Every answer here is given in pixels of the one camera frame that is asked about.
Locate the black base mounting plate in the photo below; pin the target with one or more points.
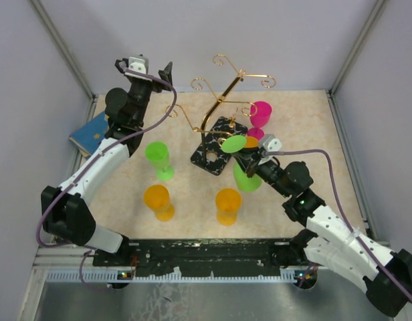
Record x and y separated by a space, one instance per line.
206 257

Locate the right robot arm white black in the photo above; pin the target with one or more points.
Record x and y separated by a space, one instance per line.
329 240

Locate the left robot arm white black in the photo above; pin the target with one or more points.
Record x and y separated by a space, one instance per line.
65 209

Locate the green wine glass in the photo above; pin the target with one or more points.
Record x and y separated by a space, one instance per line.
157 154
244 183

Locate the pink wine glass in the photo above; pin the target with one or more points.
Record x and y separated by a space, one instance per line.
260 116

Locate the orange wine glass right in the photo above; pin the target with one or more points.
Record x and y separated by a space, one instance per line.
251 142

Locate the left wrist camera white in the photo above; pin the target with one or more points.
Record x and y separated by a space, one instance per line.
137 66

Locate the orange wine glass front left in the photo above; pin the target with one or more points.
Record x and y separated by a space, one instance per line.
157 199

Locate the orange wine glass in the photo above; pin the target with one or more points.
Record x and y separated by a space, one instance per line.
157 199
251 142
228 202

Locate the orange wine glass front middle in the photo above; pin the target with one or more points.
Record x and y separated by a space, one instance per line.
228 202

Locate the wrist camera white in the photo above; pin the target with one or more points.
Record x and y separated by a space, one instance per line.
269 143
137 66

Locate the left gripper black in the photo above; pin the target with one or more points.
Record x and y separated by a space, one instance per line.
157 85

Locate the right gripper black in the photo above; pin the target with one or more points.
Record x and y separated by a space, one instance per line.
251 160

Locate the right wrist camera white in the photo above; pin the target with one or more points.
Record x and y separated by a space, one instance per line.
269 143

